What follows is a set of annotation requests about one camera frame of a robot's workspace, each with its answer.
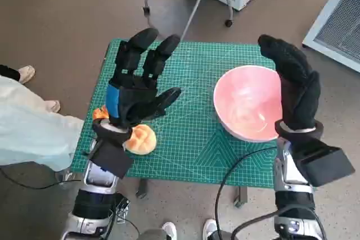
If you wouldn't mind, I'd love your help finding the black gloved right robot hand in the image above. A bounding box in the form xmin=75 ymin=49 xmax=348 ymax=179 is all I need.
xmin=258 ymin=34 xmax=322 ymax=131

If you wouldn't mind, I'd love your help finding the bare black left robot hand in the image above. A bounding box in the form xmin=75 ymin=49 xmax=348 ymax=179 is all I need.
xmin=105 ymin=28 xmax=182 ymax=128

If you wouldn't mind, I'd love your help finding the long striped toy bread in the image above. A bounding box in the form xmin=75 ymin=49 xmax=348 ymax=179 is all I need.
xmin=92 ymin=106 xmax=110 ymax=120

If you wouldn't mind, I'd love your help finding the round toy bread bun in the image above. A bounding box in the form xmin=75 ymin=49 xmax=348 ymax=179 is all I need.
xmin=124 ymin=124 xmax=157 ymax=156

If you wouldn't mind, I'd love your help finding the pink bowl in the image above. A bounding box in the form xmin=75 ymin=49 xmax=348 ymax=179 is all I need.
xmin=213 ymin=65 xmax=284 ymax=143

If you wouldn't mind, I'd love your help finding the green cutting mat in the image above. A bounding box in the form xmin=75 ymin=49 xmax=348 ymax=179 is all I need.
xmin=70 ymin=39 xmax=282 ymax=189

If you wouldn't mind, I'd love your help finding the large white mesh cabinet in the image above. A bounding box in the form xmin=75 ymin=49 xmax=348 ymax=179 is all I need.
xmin=302 ymin=0 xmax=360 ymax=73

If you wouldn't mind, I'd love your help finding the black table leg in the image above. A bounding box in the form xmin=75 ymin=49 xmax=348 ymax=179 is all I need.
xmin=233 ymin=185 xmax=248 ymax=210
xmin=136 ymin=178 xmax=149 ymax=198

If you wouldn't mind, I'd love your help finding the shiny metal clamp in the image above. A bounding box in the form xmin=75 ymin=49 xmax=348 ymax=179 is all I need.
xmin=55 ymin=168 xmax=82 ymax=184

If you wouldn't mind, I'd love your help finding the person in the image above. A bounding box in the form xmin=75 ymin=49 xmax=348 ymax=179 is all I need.
xmin=0 ymin=64 xmax=85 ymax=172

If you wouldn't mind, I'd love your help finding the silver metal pole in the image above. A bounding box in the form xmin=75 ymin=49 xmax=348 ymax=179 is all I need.
xmin=179 ymin=0 xmax=213 ymax=41

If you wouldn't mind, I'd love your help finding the white shoe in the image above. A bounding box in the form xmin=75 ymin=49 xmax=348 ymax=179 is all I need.
xmin=202 ymin=219 xmax=222 ymax=240
xmin=161 ymin=221 xmax=178 ymax=240

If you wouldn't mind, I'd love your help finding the grey rounded leg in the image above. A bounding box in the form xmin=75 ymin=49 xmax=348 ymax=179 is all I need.
xmin=139 ymin=228 xmax=169 ymax=240

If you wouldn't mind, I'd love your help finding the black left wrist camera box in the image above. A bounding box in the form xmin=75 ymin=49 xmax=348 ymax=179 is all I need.
xmin=89 ymin=141 xmax=133 ymax=179

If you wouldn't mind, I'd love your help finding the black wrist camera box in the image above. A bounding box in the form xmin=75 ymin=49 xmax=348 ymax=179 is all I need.
xmin=294 ymin=138 xmax=356 ymax=187
xmin=89 ymin=141 xmax=133 ymax=179

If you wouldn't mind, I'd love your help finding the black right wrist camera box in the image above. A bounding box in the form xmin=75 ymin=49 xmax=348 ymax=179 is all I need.
xmin=294 ymin=138 xmax=356 ymax=187

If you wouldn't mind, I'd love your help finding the black bar with metal bracket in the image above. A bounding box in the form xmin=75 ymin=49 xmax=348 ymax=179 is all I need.
xmin=114 ymin=193 xmax=132 ymax=224

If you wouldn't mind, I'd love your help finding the thin black floor cable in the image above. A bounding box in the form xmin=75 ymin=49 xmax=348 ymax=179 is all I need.
xmin=0 ymin=166 xmax=82 ymax=190

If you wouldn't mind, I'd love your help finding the long black robot cable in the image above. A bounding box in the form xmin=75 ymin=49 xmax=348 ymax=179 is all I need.
xmin=215 ymin=146 xmax=282 ymax=240

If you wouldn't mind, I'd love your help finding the short black robot cable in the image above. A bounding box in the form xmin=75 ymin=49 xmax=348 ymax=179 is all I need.
xmin=230 ymin=207 xmax=282 ymax=240

